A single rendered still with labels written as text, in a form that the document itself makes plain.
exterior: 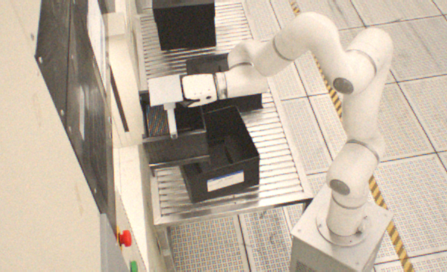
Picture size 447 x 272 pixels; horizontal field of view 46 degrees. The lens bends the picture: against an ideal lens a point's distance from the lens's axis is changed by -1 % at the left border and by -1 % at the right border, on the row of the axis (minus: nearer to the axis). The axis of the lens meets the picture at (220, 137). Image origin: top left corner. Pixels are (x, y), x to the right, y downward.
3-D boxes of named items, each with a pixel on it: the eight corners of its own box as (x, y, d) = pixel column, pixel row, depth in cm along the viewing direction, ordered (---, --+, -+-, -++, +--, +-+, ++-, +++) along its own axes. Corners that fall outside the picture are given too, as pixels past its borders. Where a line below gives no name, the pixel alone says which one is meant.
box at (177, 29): (218, 46, 257) (215, 2, 237) (159, 52, 256) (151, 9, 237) (213, 11, 275) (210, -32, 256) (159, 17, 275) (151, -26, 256)
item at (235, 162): (191, 205, 197) (186, 177, 184) (172, 151, 215) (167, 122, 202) (261, 184, 202) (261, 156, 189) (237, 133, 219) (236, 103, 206)
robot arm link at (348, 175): (374, 189, 175) (386, 143, 157) (349, 230, 166) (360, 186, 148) (341, 174, 180) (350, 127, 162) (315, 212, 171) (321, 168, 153)
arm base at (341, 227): (378, 216, 190) (388, 187, 176) (355, 256, 180) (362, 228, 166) (331, 193, 198) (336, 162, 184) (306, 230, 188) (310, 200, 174)
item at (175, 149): (212, 174, 182) (203, 111, 158) (153, 184, 181) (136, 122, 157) (203, 123, 198) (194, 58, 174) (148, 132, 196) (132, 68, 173)
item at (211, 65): (264, 109, 228) (264, 87, 218) (197, 122, 225) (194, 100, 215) (247, 64, 247) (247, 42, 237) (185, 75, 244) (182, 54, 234)
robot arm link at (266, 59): (266, 7, 147) (220, 54, 172) (277, 59, 142) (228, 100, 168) (293, 9, 151) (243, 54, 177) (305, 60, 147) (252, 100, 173)
